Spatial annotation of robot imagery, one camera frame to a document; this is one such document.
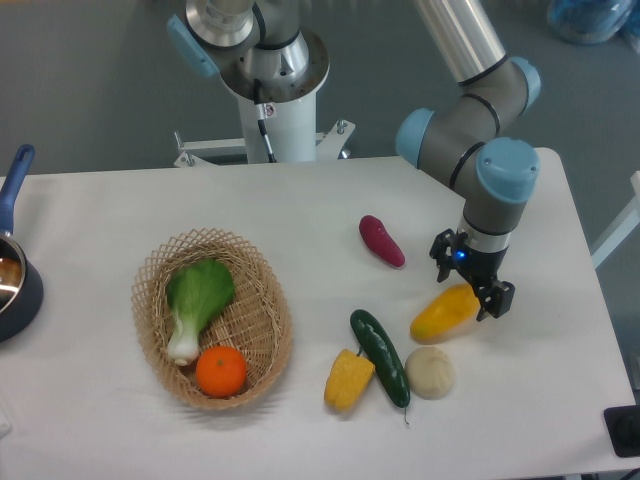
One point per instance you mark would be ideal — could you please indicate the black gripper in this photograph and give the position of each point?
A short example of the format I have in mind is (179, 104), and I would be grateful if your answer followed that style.
(480, 269)

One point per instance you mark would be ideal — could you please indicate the yellow mango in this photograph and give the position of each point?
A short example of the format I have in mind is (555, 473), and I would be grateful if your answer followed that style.
(447, 311)

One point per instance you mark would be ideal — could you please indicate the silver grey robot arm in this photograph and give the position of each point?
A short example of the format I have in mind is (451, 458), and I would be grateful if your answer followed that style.
(275, 67)

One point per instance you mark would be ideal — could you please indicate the beige steamed bun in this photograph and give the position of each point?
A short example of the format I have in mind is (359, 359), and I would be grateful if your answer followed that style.
(430, 372)

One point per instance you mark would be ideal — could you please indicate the purple sweet potato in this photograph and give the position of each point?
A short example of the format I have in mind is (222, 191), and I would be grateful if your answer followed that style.
(379, 242)

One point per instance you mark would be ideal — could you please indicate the dark green cucumber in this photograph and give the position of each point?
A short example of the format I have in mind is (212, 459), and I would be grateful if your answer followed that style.
(374, 341)

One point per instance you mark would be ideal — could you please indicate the yellow bell pepper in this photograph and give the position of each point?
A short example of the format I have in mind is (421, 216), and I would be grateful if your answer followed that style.
(349, 377)

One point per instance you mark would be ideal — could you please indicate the black device at edge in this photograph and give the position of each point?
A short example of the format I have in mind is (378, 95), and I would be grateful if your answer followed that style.
(622, 424)

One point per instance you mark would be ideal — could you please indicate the woven wicker basket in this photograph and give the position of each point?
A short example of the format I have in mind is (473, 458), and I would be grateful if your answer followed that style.
(256, 322)

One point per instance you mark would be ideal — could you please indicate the orange fruit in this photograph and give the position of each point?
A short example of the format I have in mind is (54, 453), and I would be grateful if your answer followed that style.
(221, 371)

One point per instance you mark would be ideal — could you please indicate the green bok choy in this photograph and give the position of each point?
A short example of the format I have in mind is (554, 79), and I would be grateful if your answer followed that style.
(196, 294)

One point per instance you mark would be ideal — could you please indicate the blue plastic bag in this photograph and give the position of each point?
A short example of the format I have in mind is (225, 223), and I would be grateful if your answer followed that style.
(587, 22)

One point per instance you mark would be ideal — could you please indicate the blue saucepan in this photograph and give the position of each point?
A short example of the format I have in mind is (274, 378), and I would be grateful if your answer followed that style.
(22, 288)

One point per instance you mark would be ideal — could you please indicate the white frame at right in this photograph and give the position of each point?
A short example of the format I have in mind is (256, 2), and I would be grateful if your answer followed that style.
(619, 228)

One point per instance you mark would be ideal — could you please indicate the white metal base frame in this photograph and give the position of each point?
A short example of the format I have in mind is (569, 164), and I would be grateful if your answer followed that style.
(330, 145)

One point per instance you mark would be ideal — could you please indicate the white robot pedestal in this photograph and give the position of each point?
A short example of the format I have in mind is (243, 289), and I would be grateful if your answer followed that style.
(290, 128)

